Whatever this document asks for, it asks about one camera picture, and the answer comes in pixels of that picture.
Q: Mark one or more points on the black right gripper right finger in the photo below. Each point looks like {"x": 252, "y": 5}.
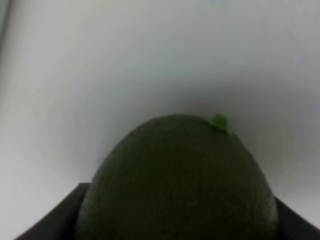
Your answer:
{"x": 294, "y": 227}

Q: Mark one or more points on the green lime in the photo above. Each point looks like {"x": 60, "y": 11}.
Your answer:
{"x": 179, "y": 178}

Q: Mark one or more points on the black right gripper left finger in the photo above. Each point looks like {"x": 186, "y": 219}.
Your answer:
{"x": 60, "y": 223}

